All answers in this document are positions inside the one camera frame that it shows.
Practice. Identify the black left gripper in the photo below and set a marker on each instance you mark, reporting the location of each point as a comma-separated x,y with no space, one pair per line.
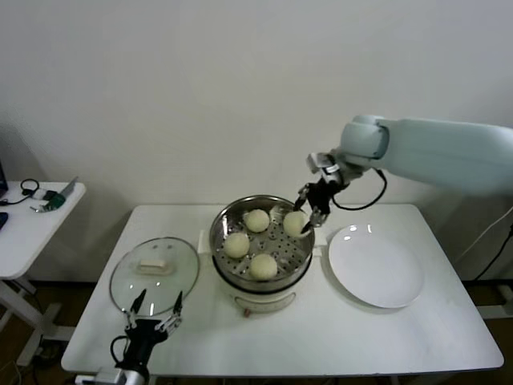
140,341

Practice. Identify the grey metal blade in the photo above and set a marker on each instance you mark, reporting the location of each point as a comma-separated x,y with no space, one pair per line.
69,187

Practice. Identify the white steamed baozi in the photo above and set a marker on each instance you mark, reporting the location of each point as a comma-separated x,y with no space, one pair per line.
256,220
294,223
263,266
236,245

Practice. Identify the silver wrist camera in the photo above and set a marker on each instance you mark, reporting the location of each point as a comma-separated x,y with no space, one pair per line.
108,378
320,160

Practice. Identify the silver hex keys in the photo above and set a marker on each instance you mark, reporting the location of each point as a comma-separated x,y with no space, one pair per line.
39,209

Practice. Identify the green hand tool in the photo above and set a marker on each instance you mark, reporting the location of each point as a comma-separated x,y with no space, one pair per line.
57,200

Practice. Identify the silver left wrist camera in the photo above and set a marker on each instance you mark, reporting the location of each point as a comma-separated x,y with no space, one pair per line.
108,378

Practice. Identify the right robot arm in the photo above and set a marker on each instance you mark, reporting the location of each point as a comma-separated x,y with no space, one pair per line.
441,152

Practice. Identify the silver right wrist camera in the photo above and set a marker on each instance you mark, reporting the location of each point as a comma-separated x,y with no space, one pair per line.
320,160

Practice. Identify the white electric cooker pot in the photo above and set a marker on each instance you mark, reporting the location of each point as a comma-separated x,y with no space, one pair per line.
260,298

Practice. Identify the small white roll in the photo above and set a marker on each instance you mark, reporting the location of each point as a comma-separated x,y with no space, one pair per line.
39,195

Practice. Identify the white table frame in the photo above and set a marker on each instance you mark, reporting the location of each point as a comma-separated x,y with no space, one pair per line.
493,310

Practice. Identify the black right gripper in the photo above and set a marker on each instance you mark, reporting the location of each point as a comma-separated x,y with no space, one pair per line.
322,196

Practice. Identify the white round plate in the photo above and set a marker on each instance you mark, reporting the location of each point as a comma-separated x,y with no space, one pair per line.
376,266

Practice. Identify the round glass pot lid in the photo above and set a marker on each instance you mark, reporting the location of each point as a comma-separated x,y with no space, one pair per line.
156,280

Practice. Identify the white side table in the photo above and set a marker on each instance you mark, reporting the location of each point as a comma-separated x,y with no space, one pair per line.
24,240

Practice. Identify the stainless steel steamer basket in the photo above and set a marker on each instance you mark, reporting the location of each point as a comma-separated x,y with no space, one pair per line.
224,224

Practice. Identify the dark blue object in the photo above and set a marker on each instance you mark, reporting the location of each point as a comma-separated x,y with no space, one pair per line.
2,221

